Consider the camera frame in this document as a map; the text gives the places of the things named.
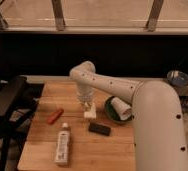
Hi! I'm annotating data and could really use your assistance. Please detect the white tube bottle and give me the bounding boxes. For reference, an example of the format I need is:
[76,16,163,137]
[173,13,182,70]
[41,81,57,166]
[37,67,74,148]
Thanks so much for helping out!
[55,123,70,166]

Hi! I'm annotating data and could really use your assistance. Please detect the black chair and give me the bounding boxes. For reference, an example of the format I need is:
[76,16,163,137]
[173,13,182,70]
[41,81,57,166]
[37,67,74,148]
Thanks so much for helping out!
[0,76,43,171]

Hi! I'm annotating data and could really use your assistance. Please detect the white paper cup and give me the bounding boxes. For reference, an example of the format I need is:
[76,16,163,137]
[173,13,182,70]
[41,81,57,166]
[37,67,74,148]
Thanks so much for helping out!
[111,97,131,121]

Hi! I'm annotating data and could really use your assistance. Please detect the black rectangular block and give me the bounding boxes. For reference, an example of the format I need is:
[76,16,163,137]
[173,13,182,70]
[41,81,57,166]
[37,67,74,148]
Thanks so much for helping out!
[88,123,111,136]

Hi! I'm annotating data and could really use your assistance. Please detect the green bowl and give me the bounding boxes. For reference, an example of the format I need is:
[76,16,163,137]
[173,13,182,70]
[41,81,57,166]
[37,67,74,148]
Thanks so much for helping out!
[104,96,132,124]

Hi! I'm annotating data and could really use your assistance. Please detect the round metal lamp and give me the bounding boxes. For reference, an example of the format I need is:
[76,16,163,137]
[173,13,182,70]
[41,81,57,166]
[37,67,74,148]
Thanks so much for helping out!
[167,70,188,106]

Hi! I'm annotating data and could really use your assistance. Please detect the orange red marker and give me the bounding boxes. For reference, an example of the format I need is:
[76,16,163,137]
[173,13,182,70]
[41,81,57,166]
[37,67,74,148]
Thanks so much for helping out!
[47,108,64,124]

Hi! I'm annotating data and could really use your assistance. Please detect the white sponge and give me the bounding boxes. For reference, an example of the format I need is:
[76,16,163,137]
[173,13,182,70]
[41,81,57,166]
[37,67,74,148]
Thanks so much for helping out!
[84,103,97,119]

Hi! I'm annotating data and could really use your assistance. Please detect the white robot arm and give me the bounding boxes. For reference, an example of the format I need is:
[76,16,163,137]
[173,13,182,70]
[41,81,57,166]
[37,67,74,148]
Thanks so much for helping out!
[69,61,188,171]

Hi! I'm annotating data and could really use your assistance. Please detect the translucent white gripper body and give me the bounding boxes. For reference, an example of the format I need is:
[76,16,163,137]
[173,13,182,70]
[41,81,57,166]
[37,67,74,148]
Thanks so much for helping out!
[77,84,93,110]

